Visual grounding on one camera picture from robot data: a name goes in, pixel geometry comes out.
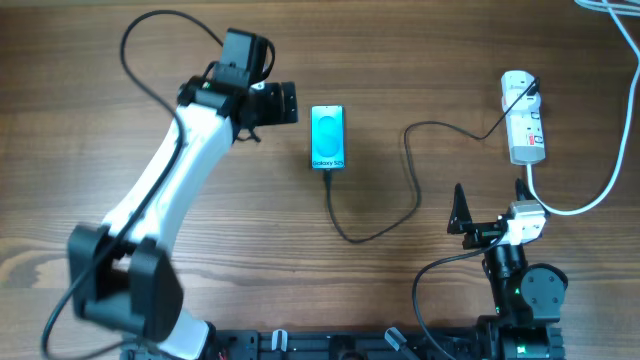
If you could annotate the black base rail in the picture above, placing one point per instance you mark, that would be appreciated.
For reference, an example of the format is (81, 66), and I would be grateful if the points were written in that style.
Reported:
(472, 343)

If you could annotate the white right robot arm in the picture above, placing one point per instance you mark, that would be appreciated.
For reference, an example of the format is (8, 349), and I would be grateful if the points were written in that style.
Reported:
(527, 297)

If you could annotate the white power strip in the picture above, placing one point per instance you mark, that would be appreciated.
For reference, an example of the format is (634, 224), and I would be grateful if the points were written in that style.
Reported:
(521, 102)

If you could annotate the blue screen smartphone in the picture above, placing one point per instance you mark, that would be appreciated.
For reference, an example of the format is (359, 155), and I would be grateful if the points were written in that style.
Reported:
(328, 137)

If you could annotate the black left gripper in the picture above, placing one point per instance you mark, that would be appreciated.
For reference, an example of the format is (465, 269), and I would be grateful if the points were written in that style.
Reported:
(273, 111)

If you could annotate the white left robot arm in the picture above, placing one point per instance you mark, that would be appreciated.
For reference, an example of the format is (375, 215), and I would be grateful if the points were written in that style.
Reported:
(121, 272)

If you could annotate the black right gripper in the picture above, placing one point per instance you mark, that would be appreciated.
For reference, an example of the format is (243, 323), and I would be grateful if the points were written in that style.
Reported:
(481, 232)

